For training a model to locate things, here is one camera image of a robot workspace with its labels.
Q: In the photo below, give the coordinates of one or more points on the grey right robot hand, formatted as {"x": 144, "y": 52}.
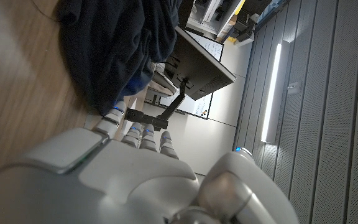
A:
{"x": 120, "y": 183}

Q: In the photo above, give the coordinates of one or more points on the dark navy shorts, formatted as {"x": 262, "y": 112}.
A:
{"x": 104, "y": 46}

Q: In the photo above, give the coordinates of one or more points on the grey office chair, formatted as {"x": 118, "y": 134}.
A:
{"x": 163, "y": 85}

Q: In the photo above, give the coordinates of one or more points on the black computer monitor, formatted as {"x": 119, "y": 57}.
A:
{"x": 197, "y": 68}

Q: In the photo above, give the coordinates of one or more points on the white ceiling light strip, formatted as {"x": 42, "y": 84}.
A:
{"x": 272, "y": 93}

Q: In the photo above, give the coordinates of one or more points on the white shelf cabinet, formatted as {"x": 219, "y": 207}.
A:
{"x": 207, "y": 15}

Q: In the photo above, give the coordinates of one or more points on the small white ceiling sensor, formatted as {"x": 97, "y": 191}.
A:
{"x": 294, "y": 88}

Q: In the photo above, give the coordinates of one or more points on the black equipment box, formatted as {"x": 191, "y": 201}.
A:
{"x": 244, "y": 26}

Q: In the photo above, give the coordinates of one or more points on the whiteboard with black frame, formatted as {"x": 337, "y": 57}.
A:
{"x": 211, "y": 46}

